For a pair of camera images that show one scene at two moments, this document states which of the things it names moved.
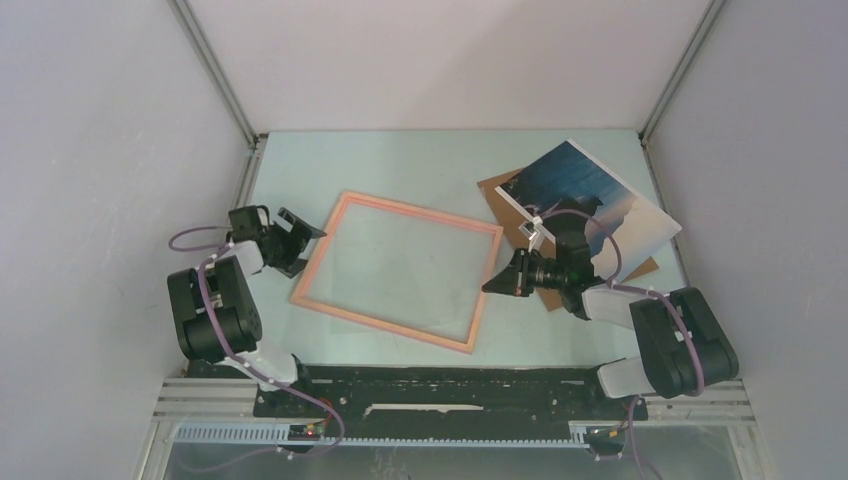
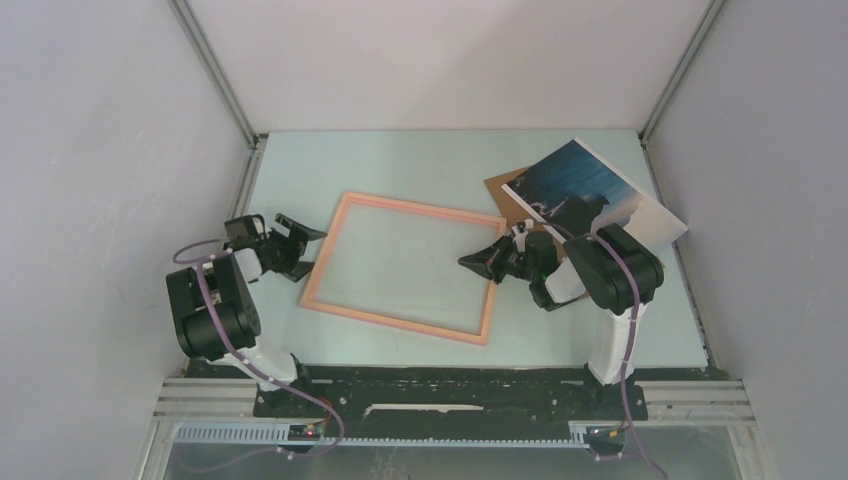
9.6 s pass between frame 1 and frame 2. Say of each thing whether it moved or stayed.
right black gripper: moved
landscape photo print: stayed
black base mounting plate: stayed
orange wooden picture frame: moved
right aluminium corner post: stayed
